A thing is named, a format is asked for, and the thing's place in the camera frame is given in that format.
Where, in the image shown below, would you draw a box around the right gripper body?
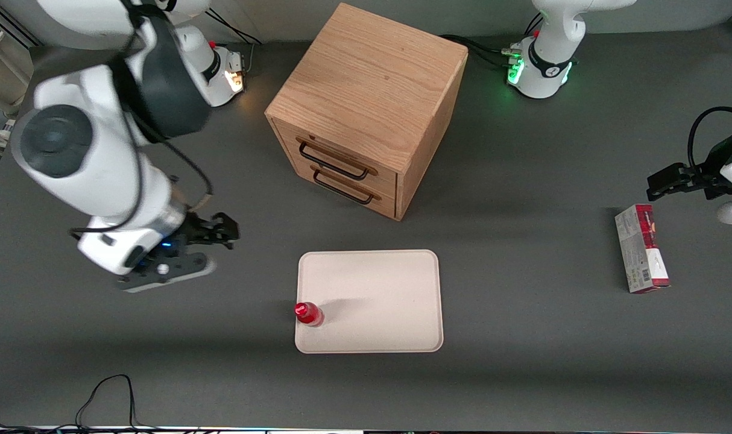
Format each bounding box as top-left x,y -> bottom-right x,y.
77,218 -> 199,277

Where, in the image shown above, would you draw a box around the red coke bottle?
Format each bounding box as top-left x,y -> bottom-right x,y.
294,301 -> 325,328

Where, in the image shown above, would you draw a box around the beige rectangular tray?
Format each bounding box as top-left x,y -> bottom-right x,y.
294,249 -> 444,354

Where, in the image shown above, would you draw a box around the red and white carton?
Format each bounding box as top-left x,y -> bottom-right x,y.
614,204 -> 672,294

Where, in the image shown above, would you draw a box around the wooden drawer cabinet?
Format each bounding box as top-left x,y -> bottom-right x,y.
265,2 -> 469,222

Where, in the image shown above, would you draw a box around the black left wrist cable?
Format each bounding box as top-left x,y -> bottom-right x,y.
687,106 -> 732,177

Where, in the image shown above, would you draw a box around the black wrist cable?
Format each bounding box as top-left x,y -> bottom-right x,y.
69,0 -> 214,237
687,106 -> 732,177

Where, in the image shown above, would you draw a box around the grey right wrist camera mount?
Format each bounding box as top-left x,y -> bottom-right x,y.
117,251 -> 216,294

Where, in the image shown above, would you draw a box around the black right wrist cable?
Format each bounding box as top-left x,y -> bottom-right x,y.
69,0 -> 214,237

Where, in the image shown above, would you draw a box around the black wire drawer handle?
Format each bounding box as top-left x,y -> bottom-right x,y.
312,170 -> 376,206
298,140 -> 370,181

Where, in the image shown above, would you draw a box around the black looped floor cable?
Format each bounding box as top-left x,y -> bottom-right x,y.
0,374 -> 162,433

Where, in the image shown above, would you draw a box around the black right arm base cables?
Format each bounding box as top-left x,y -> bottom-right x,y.
206,11 -> 265,74

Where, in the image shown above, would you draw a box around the black arm base cables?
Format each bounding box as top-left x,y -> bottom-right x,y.
206,11 -> 265,74
440,12 -> 545,71

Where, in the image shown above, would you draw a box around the black left arm base cables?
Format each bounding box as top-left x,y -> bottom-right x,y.
440,12 -> 545,71

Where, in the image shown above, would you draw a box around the aluminium frame rail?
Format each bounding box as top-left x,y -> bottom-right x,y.
0,0 -> 42,48

